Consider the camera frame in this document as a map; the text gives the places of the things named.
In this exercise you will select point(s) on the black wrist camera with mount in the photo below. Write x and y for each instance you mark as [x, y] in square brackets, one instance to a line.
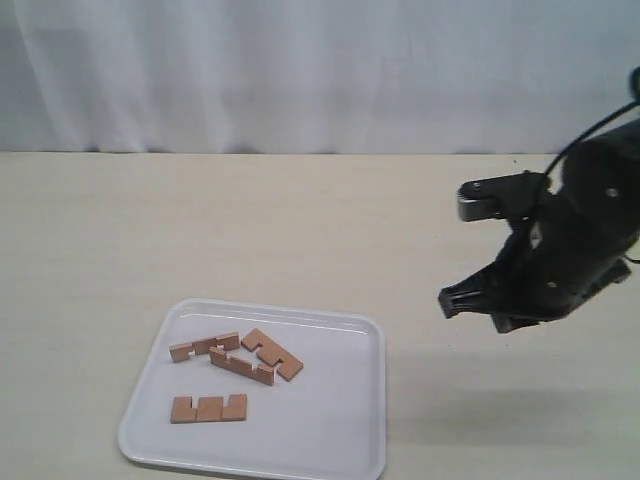
[509, 197]

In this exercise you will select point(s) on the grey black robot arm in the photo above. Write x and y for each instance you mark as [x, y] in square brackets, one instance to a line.
[600, 180]

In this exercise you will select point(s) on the white backdrop curtain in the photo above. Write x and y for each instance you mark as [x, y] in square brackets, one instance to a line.
[348, 77]

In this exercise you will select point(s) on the white plastic tray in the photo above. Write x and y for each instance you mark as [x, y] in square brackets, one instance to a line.
[329, 422]

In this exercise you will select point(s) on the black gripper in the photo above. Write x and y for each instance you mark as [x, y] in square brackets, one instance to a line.
[541, 280]

